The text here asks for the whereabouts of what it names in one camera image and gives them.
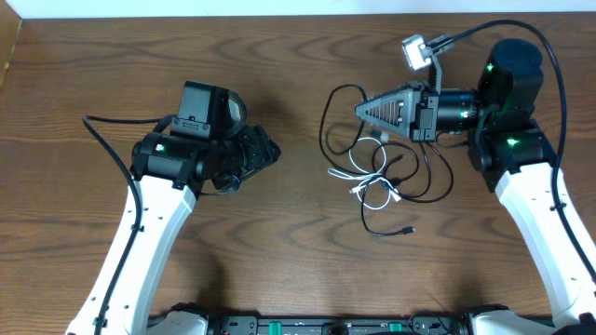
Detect white cable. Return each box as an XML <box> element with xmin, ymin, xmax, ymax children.
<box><xmin>326</xmin><ymin>134</ymin><xmax>403</xmax><ymax>211</ymax></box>

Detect thin black cable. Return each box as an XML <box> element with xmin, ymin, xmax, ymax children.
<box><xmin>318</xmin><ymin>83</ymin><xmax>416</xmax><ymax>238</ymax></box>

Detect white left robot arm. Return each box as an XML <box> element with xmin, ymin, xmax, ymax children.
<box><xmin>66</xmin><ymin>81</ymin><xmax>280</xmax><ymax>334</ymax></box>

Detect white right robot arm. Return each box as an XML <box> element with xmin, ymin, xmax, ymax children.
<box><xmin>355</xmin><ymin>35</ymin><xmax>595</xmax><ymax>334</ymax></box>

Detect cardboard panel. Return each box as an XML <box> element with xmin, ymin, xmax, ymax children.
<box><xmin>0</xmin><ymin>0</ymin><xmax>22</xmax><ymax>87</ymax></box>

